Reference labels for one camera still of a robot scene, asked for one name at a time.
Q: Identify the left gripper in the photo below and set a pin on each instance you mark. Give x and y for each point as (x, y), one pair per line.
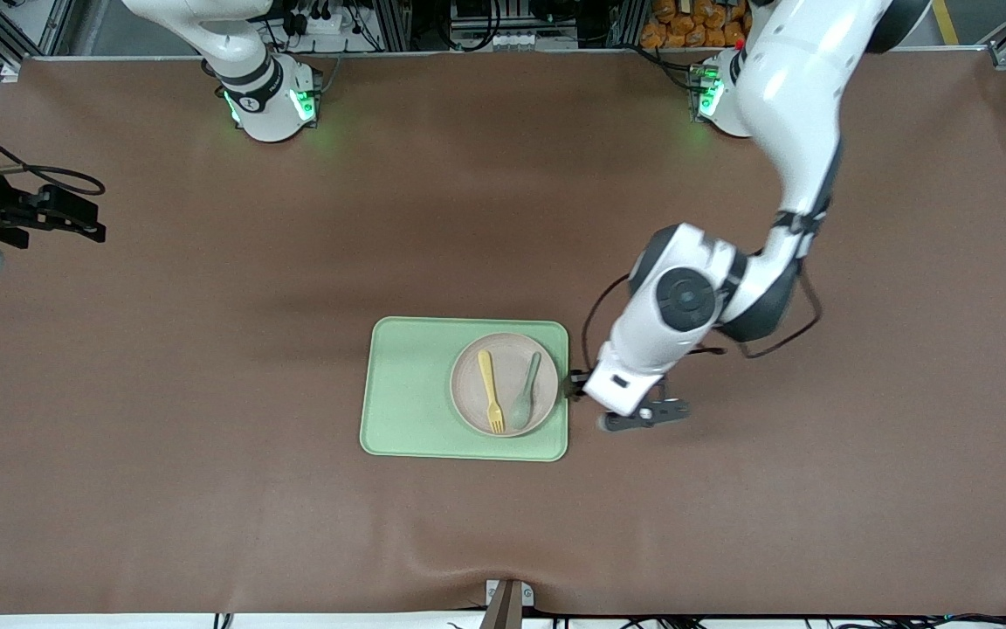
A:
(575, 384)

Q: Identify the yellow plastic fork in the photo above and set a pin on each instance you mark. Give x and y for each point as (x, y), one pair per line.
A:
(489, 376)

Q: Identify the round beige plate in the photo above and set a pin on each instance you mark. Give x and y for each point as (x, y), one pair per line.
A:
(468, 384)

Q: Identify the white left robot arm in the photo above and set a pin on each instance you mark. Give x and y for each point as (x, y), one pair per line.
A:
(791, 105)

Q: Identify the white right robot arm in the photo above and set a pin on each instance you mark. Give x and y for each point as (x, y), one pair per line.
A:
(258, 87)

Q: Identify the pale green spoon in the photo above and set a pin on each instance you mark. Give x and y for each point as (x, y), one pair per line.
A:
(522, 411)

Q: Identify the light green rectangular tray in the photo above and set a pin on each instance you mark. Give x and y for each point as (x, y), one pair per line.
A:
(407, 393)

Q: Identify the white power strip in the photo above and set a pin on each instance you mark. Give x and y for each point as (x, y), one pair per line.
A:
(320, 24)

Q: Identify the white connector strip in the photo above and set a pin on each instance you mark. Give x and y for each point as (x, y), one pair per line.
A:
(529, 40)

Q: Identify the pile of orange packets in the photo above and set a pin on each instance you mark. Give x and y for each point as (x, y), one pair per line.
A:
(686, 22)

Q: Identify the metal table clamp bracket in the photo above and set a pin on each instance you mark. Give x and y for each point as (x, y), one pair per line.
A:
(509, 603)

